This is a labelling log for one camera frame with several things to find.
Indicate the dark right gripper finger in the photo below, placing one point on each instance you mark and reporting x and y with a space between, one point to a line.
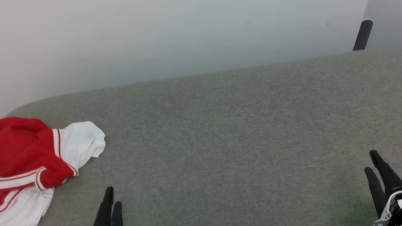
388 178
376 193

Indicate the red and white sports jersey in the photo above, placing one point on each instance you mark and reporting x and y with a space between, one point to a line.
21 150

